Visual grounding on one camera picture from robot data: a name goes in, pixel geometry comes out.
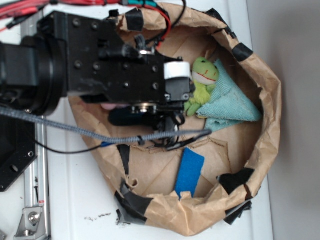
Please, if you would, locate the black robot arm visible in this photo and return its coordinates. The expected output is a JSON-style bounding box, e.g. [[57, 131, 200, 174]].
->
[[0, 11, 195, 131]]

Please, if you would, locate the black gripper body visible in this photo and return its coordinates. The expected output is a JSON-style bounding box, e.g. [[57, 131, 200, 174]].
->
[[37, 11, 195, 132]]

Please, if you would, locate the thin black wire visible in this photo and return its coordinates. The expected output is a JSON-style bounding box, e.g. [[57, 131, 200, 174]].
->
[[34, 136, 211, 154]]

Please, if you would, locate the metal corner bracket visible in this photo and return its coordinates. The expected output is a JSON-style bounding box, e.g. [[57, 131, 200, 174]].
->
[[14, 206, 46, 240]]

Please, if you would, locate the blue sponge piece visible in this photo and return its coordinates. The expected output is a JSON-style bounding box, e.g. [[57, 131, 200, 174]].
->
[[174, 148, 205, 198]]

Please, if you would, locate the dark green toy cucumber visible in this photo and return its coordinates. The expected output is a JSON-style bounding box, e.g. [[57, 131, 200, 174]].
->
[[108, 108, 152, 127]]

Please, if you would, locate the brown paper bag bin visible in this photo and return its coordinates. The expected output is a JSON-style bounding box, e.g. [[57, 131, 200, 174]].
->
[[67, 2, 283, 237]]

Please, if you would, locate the teal folded cloth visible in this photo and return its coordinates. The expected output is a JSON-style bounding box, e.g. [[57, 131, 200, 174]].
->
[[196, 59, 262, 132]]

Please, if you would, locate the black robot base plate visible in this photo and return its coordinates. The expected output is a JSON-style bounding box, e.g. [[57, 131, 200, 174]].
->
[[0, 116, 37, 193]]

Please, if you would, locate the red wire bundle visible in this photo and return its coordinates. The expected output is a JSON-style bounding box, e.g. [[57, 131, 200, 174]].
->
[[0, 0, 173, 48]]

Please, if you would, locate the grey braided cable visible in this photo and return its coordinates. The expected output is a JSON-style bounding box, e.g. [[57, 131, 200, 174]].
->
[[0, 106, 213, 146]]

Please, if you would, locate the pink plush bunny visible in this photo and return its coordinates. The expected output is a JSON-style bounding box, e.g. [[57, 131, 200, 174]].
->
[[101, 103, 128, 111]]

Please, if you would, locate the aluminium extrusion rail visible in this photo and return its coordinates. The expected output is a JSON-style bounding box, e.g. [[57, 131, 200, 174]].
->
[[19, 17, 52, 240]]

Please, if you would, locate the green plush frog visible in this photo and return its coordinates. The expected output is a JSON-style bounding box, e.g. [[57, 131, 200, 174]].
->
[[184, 57, 220, 117]]

